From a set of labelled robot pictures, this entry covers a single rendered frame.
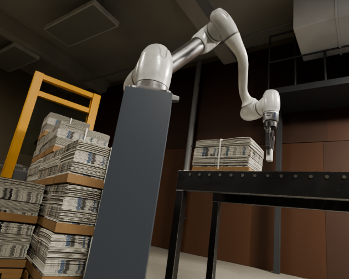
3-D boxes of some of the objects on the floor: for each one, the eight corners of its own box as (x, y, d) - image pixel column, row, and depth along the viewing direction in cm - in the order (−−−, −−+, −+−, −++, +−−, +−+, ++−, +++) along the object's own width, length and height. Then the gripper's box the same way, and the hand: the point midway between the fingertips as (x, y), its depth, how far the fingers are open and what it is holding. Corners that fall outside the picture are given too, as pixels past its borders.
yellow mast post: (53, 257, 270) (94, 93, 324) (51, 255, 277) (91, 95, 332) (62, 257, 275) (101, 96, 329) (60, 255, 282) (98, 97, 336)
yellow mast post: (-25, 253, 234) (35, 70, 289) (-25, 251, 242) (34, 73, 296) (-13, 254, 239) (44, 73, 294) (-14, 252, 247) (42, 76, 301)
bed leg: (202, 303, 180) (211, 201, 200) (206, 301, 185) (215, 202, 205) (210, 305, 177) (219, 201, 197) (214, 304, 182) (222, 202, 202)
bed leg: (158, 318, 142) (175, 189, 162) (164, 315, 146) (180, 191, 166) (167, 321, 138) (183, 190, 159) (173, 319, 143) (188, 191, 163)
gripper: (267, 127, 168) (266, 164, 160) (260, 118, 156) (258, 158, 149) (280, 126, 163) (279, 164, 156) (273, 117, 152) (272, 157, 145)
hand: (269, 155), depth 154 cm, fingers closed
